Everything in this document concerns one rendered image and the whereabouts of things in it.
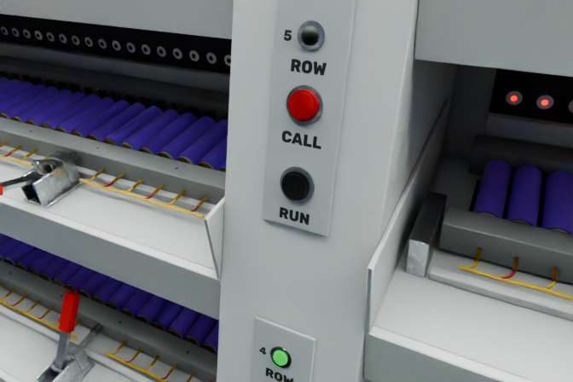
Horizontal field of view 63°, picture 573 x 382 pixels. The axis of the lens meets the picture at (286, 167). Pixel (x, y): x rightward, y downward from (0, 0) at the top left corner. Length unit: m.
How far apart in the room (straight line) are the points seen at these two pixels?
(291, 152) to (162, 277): 0.15
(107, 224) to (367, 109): 0.22
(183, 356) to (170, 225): 0.15
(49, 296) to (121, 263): 0.21
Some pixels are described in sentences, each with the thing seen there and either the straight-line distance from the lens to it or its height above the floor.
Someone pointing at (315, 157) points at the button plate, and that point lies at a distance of 0.24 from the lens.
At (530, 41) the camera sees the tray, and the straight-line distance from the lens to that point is 0.23.
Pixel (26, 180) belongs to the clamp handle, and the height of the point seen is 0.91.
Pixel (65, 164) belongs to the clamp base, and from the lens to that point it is 0.42.
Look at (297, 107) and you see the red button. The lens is 0.24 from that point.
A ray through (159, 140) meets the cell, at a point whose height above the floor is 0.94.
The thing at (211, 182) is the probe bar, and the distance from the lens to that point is 0.34.
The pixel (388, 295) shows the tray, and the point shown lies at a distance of 0.29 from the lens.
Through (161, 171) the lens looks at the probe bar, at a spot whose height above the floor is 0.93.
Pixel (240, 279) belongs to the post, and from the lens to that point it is 0.30.
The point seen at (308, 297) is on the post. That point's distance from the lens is 0.28.
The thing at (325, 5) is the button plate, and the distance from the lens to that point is 0.24.
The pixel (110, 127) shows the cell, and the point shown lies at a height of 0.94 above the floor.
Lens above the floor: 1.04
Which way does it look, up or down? 17 degrees down
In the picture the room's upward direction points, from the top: 5 degrees clockwise
